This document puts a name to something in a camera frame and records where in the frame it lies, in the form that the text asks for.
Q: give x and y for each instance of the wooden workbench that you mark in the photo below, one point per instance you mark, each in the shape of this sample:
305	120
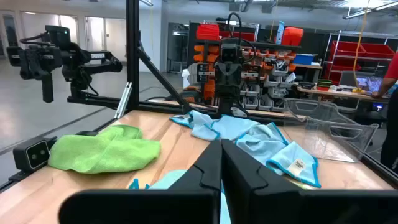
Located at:
326	91

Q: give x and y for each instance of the parts rack with orange bins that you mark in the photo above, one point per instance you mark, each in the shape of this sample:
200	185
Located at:
267	77

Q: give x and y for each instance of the person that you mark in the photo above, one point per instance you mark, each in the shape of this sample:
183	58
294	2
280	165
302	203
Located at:
392	68

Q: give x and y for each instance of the blue microfiber towel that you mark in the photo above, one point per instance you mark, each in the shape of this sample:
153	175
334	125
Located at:
224	127
273	146
168	180

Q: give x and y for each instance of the orange plastic storage bin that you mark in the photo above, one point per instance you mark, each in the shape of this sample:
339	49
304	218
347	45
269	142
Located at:
292	36

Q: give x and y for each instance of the ceiling light fixture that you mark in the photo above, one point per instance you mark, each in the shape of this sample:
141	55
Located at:
373	7

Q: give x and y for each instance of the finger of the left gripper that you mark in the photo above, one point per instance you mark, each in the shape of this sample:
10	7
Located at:
232	81
224	81

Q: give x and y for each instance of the clear plastic basket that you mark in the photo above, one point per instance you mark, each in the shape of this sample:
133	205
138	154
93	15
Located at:
335	146

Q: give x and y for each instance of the green microfiber towel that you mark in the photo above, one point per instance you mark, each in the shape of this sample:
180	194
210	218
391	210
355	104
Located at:
105	152

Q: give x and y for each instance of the stack of coloured bowls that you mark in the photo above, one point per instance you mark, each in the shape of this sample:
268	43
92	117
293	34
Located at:
324	84

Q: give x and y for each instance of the dark metal cabinet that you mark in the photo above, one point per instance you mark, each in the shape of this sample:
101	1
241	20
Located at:
177	46

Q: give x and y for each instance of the blue plastic bin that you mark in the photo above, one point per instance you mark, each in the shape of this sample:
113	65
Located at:
304	59

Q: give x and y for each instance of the red plastic storage bin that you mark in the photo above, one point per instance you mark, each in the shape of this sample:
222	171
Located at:
377	50
207	32
346	49

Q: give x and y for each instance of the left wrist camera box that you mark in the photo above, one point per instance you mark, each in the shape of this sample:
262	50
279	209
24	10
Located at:
228	54

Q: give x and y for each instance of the silver metal bracket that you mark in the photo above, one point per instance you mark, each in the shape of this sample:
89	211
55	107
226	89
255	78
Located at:
123	99

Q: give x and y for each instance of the blue plastic bottle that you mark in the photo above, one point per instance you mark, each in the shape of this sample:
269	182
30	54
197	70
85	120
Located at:
280	32

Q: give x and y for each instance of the laptop computer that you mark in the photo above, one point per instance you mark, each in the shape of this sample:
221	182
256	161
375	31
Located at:
367	84

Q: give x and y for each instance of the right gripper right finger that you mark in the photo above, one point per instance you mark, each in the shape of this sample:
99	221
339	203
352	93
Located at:
264	202

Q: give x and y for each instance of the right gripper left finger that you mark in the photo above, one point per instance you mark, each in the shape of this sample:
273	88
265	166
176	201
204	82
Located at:
186	205

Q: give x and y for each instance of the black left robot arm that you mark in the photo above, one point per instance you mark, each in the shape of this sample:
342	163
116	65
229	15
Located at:
228	105

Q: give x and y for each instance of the small black depth camera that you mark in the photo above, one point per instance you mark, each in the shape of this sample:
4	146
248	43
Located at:
31	154

